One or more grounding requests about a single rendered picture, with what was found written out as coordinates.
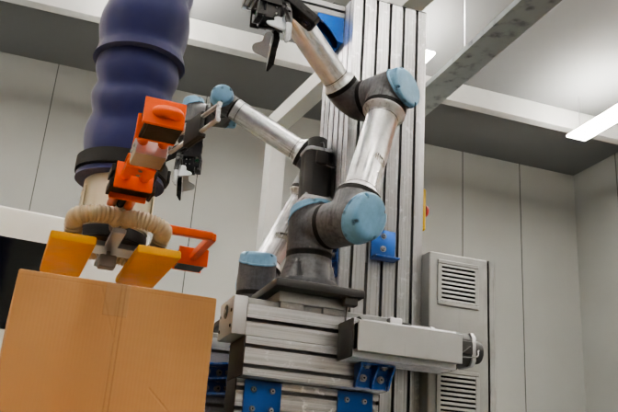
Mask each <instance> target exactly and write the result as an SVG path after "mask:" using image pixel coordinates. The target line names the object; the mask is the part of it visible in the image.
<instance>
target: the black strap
mask: <svg viewBox="0 0 618 412"><path fill-rule="evenodd" d="M130 151H131V149H130V148H124V147H117V146H97V147H91V148H87V149H85V150H83V151H82V152H80V153H79V154H78V155H77V158H76V162H75V167H74V172H76V169H77V168H78V167H80V166H84V165H87V164H91V163H104V162H106V163H117V162H118V161H122V162H124V161H125V159H126V157H127V155H128V153H129V152H130ZM156 171H157V172H158V170H156ZM157 176H158V177H159V178H160V179H161V180H162V181H163V185H164V189H166V187H167V186H168V184H169V183H170V176H171V171H168V169H167V166H165V167H164V169H163V170H162V172H158V175H157Z"/></svg>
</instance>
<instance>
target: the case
mask: <svg viewBox="0 0 618 412"><path fill-rule="evenodd" d="M216 302H217V300H216V299H215V298H212V297H205V296H199V295H193V294H186V293H181V292H169V291H163V290H157V289H151V288H144V287H138V286H132V285H126V284H120V283H114V282H107V281H102V280H91V279H84V278H77V277H72V276H65V275H60V274H53V273H47V272H41V271H35V270H29V269H20V270H19V271H18V275H17V281H16V285H15V289H14V293H13V297H12V301H11V304H10V308H9V313H8V317H7V320H6V329H5V333H4V337H3V342H2V347H1V351H0V412H204V409H205V401H206V393H207V384H208V376H209V368H210V359H211V351H212V335H213V327H214V318H215V310H216Z"/></svg>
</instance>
